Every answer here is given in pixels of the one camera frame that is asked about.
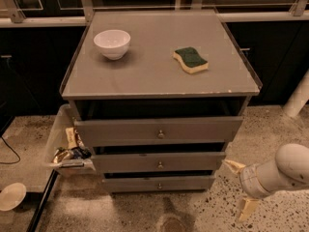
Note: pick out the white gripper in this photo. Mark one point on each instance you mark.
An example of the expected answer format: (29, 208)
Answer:
(249, 179)

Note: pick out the grey drawer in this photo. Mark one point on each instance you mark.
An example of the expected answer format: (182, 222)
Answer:
(125, 163)
(158, 131)
(158, 184)

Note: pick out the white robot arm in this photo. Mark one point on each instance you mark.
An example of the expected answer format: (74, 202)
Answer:
(288, 171)

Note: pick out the grey drawer cabinet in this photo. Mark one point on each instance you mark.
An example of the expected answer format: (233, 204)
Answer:
(148, 83)

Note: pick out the green yellow sponge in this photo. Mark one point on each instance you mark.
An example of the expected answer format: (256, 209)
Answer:
(190, 60)

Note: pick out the snack packets in bin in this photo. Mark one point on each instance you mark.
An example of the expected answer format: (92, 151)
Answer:
(75, 150)

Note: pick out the white ceramic bowl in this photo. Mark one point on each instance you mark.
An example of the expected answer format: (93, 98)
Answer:
(112, 44)

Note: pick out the white pipe post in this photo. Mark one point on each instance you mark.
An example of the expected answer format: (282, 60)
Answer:
(299, 97)

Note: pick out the metal railing frame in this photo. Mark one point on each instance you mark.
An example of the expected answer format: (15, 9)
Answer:
(58, 13)

